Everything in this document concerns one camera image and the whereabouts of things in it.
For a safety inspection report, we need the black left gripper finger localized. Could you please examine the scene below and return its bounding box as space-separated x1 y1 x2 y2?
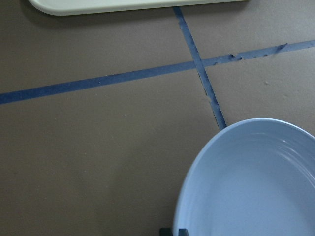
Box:
178 229 189 236

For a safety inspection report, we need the blue plate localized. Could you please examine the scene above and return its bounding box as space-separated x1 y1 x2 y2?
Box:
172 118 315 236

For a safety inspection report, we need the cream bear tray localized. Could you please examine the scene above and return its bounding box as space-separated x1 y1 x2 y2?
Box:
27 0 235 16

